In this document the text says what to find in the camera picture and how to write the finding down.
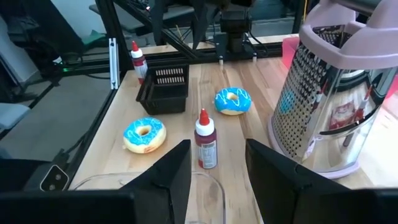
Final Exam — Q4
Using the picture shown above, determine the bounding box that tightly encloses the silver aluminium bracket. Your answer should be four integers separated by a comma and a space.
108, 37, 121, 90

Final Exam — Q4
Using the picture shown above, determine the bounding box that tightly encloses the pink plastic bin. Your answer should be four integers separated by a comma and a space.
281, 36, 398, 100

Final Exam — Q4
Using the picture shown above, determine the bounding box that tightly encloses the grey table-level camera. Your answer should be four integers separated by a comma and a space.
23, 163, 70, 192

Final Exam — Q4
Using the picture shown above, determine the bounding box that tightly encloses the black plastic basket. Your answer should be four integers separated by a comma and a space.
135, 64, 190, 116

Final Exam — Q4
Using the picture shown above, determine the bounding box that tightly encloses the grey chair armrest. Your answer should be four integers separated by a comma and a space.
0, 102, 31, 133

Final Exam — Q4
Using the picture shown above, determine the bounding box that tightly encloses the green cloth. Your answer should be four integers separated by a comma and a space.
81, 29, 108, 48

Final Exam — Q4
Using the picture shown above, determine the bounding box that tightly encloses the clear plastic container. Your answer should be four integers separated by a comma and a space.
68, 170, 227, 224

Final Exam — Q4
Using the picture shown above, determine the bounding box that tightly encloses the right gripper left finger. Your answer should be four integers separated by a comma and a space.
119, 139, 192, 224

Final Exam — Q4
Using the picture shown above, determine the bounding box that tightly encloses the black keyboard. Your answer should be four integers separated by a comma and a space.
129, 0, 150, 10

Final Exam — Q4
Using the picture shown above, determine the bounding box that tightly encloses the grey desk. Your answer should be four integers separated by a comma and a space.
89, 0, 200, 37

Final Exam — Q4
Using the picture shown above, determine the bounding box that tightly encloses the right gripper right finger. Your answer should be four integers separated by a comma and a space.
244, 138, 376, 224

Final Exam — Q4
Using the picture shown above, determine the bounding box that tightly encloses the pink steel box grater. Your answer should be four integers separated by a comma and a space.
267, 0, 398, 180

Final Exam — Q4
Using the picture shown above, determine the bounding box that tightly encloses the blue frosted donut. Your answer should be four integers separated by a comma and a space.
213, 86, 252, 116
123, 116, 167, 154

